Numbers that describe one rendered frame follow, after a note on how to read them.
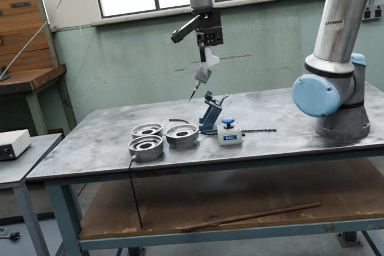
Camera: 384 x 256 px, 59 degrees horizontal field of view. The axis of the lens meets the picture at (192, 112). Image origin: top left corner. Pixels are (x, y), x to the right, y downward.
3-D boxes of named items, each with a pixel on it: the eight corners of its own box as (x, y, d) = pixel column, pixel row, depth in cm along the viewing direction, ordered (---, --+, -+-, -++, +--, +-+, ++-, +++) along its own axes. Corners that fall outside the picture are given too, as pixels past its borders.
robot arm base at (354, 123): (358, 117, 109) (358, 87, 106) (379, 136, 95) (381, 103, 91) (309, 122, 110) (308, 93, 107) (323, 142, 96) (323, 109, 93)
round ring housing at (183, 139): (172, 152, 103) (170, 140, 102) (163, 140, 113) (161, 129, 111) (204, 143, 106) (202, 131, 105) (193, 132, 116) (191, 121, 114)
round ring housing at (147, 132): (128, 147, 111) (126, 136, 110) (139, 134, 121) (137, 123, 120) (159, 146, 109) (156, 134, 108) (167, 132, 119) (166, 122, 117)
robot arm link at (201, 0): (188, -5, 101) (189, -5, 109) (190, 11, 103) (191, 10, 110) (213, -9, 100) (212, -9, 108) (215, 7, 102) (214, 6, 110)
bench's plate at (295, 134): (27, 183, 102) (24, 177, 101) (93, 114, 158) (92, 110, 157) (455, 143, 90) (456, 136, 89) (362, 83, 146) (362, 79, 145)
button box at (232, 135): (219, 146, 103) (217, 131, 101) (219, 136, 110) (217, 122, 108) (246, 143, 102) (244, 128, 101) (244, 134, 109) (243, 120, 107)
